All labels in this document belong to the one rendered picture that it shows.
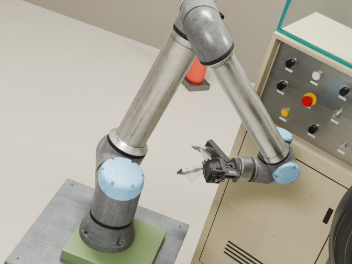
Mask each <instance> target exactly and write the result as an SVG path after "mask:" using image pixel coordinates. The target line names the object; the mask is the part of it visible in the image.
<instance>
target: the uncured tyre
mask: <svg viewBox="0 0 352 264"><path fill-rule="evenodd" d="M328 252H329V261H330V264H352V186H351V187H350V188H349V189H348V190H347V192H346V193H345V194H344V196H343V197H342V199H341V201H340V202H339V204H338V206H337V209H336V211H335V214H334V217H333V220H332V224H331V229H330V233H329V241H328Z"/></svg>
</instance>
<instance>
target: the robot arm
mask: <svg viewBox="0 0 352 264"><path fill-rule="evenodd" d="M179 11H180V13H179V15H178V17H177V19H176V21H175V22H174V24H173V26H172V30H171V32H170V33H169V35H168V37H167V39H166V41H165V43H164V44H163V46H162V48H161V50H160V52H159V54H158V55H157V57H156V59H155V61H154V63H153V65H152V67H151V68H150V70H149V72H148V74H147V76H146V78H145V79H144V81H143V83H142V85H141V87H140V89H139V90H138V92H137V94H136V96H135V98H134V100H133V101H132V103H131V105H130V107H129V109H128V111H127V112H126V114H125V116H124V118H123V120H122V122H121V123H120V125H119V127H115V128H112V129H111V130H110V131H109V133H107V134H106V135H104V136H103V137H102V138H101V139H100V141H99V143H98V145H97V148H96V165H95V189H94V195H93V199H92V203H91V207H90V210H89V212H88V213H87V214H86V215H85V216H84V218H83V219H82V221H81V223H80V228H79V233H80V236H81V238H82V240H83V241H84V242H85V243H86V244H87V245H88V246H90V247H91V248H93V249H95V250H97V251H101V252H105V253H118V252H122V251H124V250H126V249H128V248H129V247H130V246H131V245H132V243H133V240H134V237H135V230H134V224H133V220H134V216H135V212H136V209H137V205H138V202H139V198H140V195H141V191H142V189H143V187H144V179H145V176H144V172H143V170H142V168H141V167H140V164H141V162H142V161H143V159H144V157H145V156H146V154H147V152H148V146H147V141H148V139H149V137H150V136H151V134H152V132H153V130H154V129H155V127H156V125H157V123H158V122H159V120H160V118H161V117H162V115H163V113H164V112H165V110H166V108H167V107H168V105H169V103H170V101H171V100H172V98H173V96H174V94H175V93H176V91H177V89H178V87H179V86H180V84H181V82H182V81H183V79H184V77H185V75H186V74H187V72H188V70H189V68H190V67H191V65H192V63H193V61H194V60H195V58H196V57H197V58H198V60H199V62H200V63H201V65H203V66H205V67H209V68H210V70H211V72H212V73H213V75H214V76H215V78H216V80H217V81H218V83H219V85H220V86H221V88H222V90H223V91H224V93H225V95H226V96H227V98H228V99H229V101H230V103H231V104H232V106H233V108H234V110H235V111H236V113H237V114H238V116H239V118H240V119H241V121H242V123H243V124H244V126H245V127H246V129H247V131H248V132H249V134H250V136H251V137H252V139H253V141H254V142H255V144H256V146H257V147H258V149H259V152H258V154H257V156H256V157H245V156H236V157H235V158H232V159H231V160H230V159H229V157H228V156H226V155H225V153H224V152H223V151H222V150H221V148H220V147H219V146H218V145H217V144H216V143H215V142H214V141H213V140H212V139H210V140H208V141H207V143H206V144H205V146H199V145H192V148H194V149H195V150H198V151H199V152H200V153H201V154H202V156H203V158H204V161H202V165H203V166H201V165H199V164H196V165H194V166H192V167H187V168H185V169H180V170H179V171H178V172H177V174H180V175H186V176H187V178H188V180H189V181H190V182H195V181H196V177H197V176H198V175H202V174H203V175H204V178H205V182H206V183H216V184H219V183H220V182H223V181H222V180H224V178H226V179H232V181H233V182H237V181H244V182H255V183H264V184H275V183H279V184H290V183H292V182H294V181H295V180H297V179H298V177H299V175H300V167H299V165H298V163H297V161H296V159H295V156H294V154H293V151H292V148H291V146H290V143H291V142H292V139H293V136H292V134H291V133H290V132H288V131H287V130H285V129H283V128H279V127H276V126H275V124H274V122H273V121H272V119H271V117H270V116H269V114H268V112H267V110H266V109H265V107H264V105H263V103H262V101H261V100H260V98H259V96H258V94H257V93H256V91H255V89H254V88H253V86H252V84H251V82H250V81H249V79H248V77H247V76H246V74H245V72H244V70H243V69H242V67H241V65H240V63H239V62H238V60H237V58H236V56H235V55H234V53H233V52H234V49H235V44H234V42H233V41H232V39H231V37H230V35H229V33H228V31H227V29H226V27H225V25H224V23H223V21H222V19H221V16H220V14H219V11H218V6H217V4H216V2H215V1H214V0H183V1H182V2H181V5H180V9H179Z"/></svg>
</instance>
